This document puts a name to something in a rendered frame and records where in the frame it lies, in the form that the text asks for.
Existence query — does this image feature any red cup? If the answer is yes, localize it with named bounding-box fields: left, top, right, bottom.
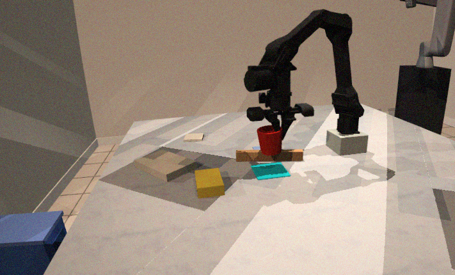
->
left=257, top=125, right=282, bottom=156

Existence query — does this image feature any brown wooden bar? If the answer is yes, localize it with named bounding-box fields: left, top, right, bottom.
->
left=235, top=150, right=303, bottom=162

